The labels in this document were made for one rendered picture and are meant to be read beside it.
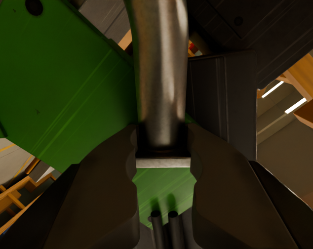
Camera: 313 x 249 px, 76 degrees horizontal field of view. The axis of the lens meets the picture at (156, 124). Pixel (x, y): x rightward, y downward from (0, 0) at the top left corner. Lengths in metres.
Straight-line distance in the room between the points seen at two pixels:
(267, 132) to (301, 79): 6.72
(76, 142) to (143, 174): 0.06
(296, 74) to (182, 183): 0.85
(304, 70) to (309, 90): 0.08
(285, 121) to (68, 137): 7.62
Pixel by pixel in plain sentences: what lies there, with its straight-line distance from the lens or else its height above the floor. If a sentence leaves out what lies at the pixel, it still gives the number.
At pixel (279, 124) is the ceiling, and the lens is 7.69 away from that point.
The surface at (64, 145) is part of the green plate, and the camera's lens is 0.18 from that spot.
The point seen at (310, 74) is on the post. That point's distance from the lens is 1.00.
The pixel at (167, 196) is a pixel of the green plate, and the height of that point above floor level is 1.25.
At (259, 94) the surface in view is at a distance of 4.08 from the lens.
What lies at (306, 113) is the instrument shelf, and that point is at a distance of 0.73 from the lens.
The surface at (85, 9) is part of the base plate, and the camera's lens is 0.57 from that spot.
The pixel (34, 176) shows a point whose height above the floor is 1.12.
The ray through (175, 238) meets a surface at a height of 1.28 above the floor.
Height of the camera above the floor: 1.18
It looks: 4 degrees up
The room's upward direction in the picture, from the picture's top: 136 degrees clockwise
